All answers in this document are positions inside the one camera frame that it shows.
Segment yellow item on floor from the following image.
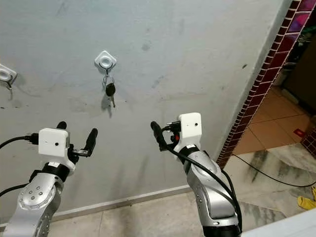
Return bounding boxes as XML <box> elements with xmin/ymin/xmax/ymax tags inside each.
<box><xmin>297</xmin><ymin>187</ymin><xmax>316</xmax><ymax>211</ymax></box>

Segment white furniture edge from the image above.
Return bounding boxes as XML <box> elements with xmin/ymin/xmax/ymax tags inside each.
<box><xmin>242</xmin><ymin>207</ymin><xmax>316</xmax><ymax>237</ymax></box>

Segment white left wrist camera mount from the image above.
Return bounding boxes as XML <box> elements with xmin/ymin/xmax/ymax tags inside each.
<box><xmin>39</xmin><ymin>128</ymin><xmax>75</xmax><ymax>171</ymax></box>

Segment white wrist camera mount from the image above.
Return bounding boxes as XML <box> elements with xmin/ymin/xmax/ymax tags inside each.
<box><xmin>178</xmin><ymin>113</ymin><xmax>202</xmax><ymax>149</ymax></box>
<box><xmin>39</xmin><ymin>128</ymin><xmax>75</xmax><ymax>171</ymax></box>

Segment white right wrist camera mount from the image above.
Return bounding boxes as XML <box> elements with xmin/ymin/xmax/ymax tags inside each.
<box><xmin>178</xmin><ymin>113</ymin><xmax>202</xmax><ymax>149</ymax></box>

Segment black key on ring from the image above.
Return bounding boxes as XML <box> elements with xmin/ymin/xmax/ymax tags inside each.
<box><xmin>103</xmin><ymin>73</ymin><xmax>117</xmax><ymax>108</ymax></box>

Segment pale wall baseboard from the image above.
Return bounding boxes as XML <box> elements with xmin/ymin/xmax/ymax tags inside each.
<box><xmin>0</xmin><ymin>185</ymin><xmax>191</xmax><ymax>233</ymax></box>

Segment short black left arm cable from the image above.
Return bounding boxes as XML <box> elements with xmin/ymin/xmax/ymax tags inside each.
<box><xmin>0</xmin><ymin>184</ymin><xmax>30</xmax><ymax>197</ymax></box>

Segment white adhesive wall hook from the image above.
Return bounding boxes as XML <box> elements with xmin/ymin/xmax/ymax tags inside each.
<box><xmin>0</xmin><ymin>64</ymin><xmax>18</xmax><ymax>89</ymax></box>
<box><xmin>94</xmin><ymin>50</ymin><xmax>117</xmax><ymax>76</ymax></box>

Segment thin black floor cable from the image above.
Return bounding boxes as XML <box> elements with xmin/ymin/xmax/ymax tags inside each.
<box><xmin>231</xmin><ymin>153</ymin><xmax>316</xmax><ymax>188</ymax></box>

